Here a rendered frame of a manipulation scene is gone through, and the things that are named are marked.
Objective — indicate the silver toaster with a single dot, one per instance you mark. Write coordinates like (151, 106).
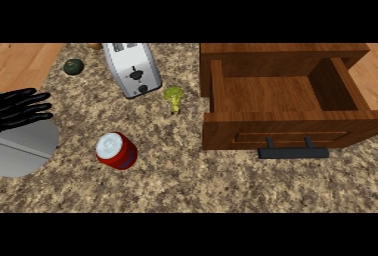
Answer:
(133, 68)

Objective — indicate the green broccoli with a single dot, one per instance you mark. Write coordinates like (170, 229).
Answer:
(173, 97)

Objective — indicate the brown round object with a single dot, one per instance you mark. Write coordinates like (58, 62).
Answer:
(95, 45)

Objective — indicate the dark green avocado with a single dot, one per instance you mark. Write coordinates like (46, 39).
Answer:
(74, 66)

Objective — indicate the red can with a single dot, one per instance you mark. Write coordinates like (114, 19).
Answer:
(117, 150)

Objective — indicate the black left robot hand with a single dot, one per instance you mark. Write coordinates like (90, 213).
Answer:
(22, 107)

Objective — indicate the wooden drawer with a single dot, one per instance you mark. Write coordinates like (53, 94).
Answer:
(290, 113)

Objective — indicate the wooden cabinet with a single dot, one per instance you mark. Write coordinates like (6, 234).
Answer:
(281, 58)

